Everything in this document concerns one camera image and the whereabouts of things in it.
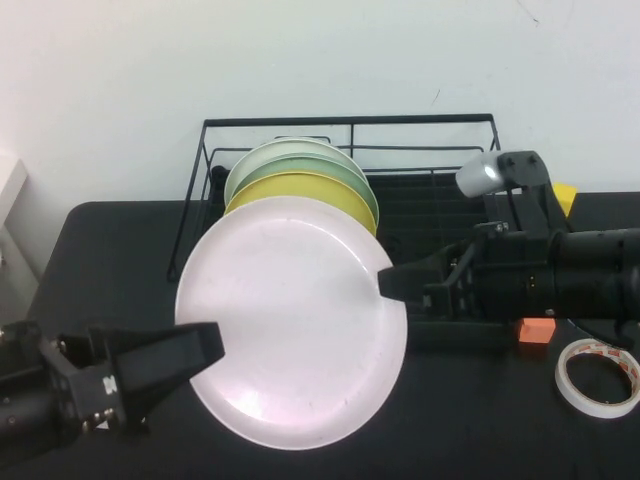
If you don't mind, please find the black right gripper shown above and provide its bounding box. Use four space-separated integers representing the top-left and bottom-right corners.
377 222 551 321

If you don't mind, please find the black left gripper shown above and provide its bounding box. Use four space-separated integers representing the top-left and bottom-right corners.
39 322 225 441

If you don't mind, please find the pink plate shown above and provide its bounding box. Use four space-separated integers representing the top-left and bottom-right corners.
174 199 410 450

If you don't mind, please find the yellow plate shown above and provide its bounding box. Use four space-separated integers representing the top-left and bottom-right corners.
224 172 377 236

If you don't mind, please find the green plate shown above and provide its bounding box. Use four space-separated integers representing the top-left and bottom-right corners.
232 154 381 226

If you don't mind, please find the pale grey-green plate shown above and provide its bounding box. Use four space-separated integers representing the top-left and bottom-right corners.
223 139 369 201

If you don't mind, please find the orange cube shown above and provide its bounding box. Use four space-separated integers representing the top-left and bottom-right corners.
519 317 557 346

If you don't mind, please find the yellow cube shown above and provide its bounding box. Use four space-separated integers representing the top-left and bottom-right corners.
552 182 578 220

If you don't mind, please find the white tape roll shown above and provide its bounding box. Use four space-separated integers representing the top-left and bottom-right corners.
554 338 640 419

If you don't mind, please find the white cabinet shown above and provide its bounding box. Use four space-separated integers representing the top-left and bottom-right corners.
0 158 51 321

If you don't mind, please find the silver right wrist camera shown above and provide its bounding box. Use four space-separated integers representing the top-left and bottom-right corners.
455 149 571 236

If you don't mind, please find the black wire dish rack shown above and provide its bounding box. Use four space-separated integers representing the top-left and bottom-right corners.
166 113 519 351

